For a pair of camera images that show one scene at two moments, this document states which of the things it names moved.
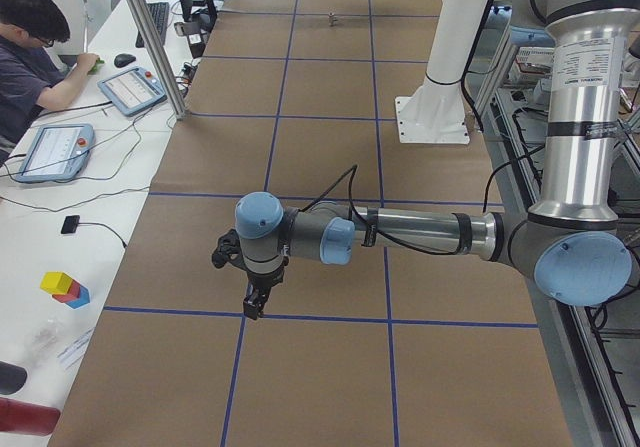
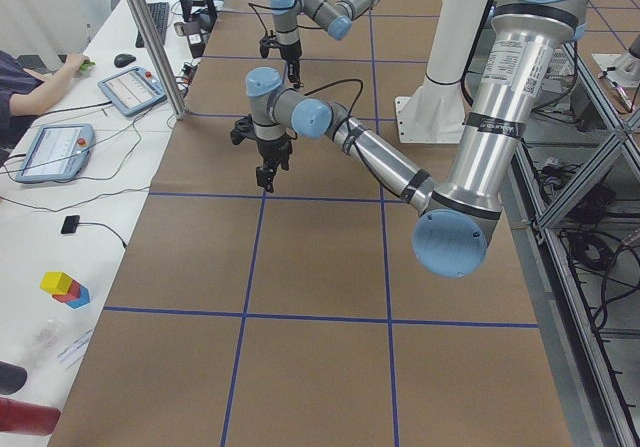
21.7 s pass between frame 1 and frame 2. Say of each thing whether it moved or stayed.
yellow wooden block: stayed
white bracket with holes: stayed
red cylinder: stayed
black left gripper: moved
